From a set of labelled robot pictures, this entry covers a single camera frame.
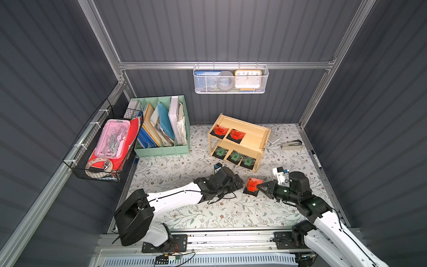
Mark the white mesh wall basket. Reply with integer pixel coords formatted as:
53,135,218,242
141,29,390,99
193,63,270,94

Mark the red tea bag bottom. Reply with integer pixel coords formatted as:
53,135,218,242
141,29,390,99
226,129,246,144

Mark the red folder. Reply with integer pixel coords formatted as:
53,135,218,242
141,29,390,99
88,117,141,172

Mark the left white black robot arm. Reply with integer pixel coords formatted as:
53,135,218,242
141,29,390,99
114,167,244,249

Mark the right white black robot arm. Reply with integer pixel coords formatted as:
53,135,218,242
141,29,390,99
257,171,387,267

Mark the grey tape roll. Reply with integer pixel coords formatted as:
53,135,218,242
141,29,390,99
217,71,235,91

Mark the black wire basket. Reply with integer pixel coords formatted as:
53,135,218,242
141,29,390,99
64,100,142,182

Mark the white calculator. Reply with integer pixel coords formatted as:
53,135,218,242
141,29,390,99
268,132,280,145

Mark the green file organizer box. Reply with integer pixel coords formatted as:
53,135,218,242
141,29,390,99
125,95,190,158

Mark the grey stapler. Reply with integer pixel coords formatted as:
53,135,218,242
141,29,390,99
280,140,305,150

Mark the blue box in basket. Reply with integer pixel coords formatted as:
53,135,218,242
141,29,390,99
193,70,221,93

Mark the yellow white clock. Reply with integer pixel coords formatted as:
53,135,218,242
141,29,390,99
234,70,262,90

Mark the wooden two-tier shelf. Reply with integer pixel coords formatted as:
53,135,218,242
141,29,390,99
208,114,271,172

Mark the green tea bag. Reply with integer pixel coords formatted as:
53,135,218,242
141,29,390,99
212,146,229,160
240,156,256,170
227,150,243,165

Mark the clear tape roll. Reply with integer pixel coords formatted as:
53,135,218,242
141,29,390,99
86,158,113,172

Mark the pink plastic tool case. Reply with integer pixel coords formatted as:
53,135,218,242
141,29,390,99
94,119,131,160

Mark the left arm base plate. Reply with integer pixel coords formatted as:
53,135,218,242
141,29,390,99
141,234,188,254

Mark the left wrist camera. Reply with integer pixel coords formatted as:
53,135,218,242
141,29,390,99
214,163,223,173

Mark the black marker pen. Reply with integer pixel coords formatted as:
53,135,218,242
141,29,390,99
311,150,322,169

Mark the red tea bag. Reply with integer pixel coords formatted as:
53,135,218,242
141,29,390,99
210,124,229,140
243,178,264,197
226,129,246,144

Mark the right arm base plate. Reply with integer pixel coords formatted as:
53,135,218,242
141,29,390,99
272,231,308,250

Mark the white binder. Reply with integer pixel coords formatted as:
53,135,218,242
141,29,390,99
169,96,183,145

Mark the teal folder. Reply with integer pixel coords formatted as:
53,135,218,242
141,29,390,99
157,102,175,141

